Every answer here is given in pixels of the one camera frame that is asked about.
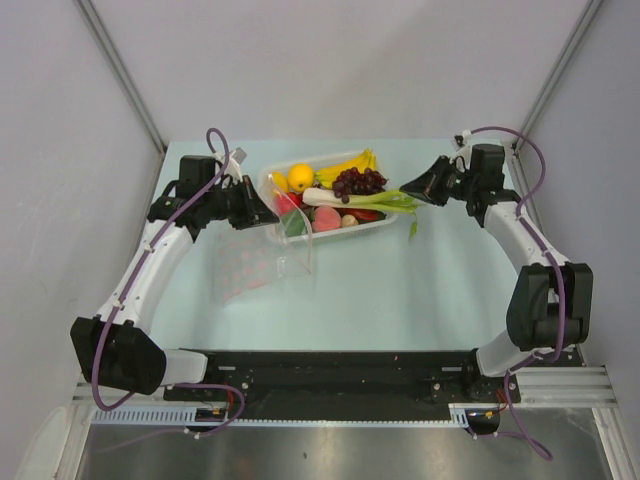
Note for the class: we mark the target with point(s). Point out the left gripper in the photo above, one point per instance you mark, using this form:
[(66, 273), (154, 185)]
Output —
[(254, 211)]

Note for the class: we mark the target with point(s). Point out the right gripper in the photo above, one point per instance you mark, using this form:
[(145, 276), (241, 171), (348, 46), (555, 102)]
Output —
[(420, 187)]

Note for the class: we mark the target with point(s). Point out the white green celery stalk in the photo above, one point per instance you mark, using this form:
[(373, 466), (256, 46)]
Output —
[(393, 201)]

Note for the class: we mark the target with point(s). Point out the clear zip top bag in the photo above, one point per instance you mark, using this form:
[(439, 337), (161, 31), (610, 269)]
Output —
[(254, 258)]

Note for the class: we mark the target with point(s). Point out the pink peach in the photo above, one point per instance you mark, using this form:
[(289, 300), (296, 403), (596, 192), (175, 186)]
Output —
[(325, 219)]

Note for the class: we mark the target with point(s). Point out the purple grape bunch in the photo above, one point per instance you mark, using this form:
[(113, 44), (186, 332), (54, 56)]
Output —
[(352, 182)]

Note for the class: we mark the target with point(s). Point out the yellow banana bunch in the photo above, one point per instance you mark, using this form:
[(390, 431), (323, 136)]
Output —
[(328, 175)]

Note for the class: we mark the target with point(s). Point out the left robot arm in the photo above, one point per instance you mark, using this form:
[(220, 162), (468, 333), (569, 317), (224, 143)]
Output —
[(114, 347)]

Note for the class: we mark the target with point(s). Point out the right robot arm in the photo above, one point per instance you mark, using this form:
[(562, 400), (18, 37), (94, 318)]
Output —
[(550, 308)]

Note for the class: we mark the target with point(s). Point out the red tomato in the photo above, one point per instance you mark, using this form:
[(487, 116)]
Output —
[(285, 203)]

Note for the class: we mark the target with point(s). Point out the green bell pepper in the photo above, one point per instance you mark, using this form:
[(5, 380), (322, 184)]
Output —
[(295, 223)]

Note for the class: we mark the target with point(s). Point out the yellow lemon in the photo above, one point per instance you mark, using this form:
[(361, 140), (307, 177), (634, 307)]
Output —
[(280, 181)]

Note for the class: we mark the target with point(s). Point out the yellow orange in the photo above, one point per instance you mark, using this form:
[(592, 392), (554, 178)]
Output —
[(300, 177)]

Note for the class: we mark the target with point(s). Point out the white plastic basket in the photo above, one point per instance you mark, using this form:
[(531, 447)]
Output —
[(318, 162)]

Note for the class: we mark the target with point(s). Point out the red crayfish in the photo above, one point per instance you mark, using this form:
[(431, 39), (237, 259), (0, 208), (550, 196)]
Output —
[(368, 216)]

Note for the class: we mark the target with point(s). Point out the beige garlic bulb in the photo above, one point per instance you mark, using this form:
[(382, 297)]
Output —
[(348, 221)]

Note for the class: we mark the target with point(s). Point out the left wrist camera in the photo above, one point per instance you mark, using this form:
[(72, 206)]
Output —
[(237, 156)]

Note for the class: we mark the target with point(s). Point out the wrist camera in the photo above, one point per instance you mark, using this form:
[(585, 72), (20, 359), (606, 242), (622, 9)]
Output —
[(461, 145), (237, 156)]

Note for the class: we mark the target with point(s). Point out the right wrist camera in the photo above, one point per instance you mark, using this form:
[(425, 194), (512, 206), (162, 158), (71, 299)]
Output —
[(461, 145)]

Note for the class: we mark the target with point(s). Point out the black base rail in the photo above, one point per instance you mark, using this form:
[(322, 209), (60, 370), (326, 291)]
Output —
[(382, 386)]

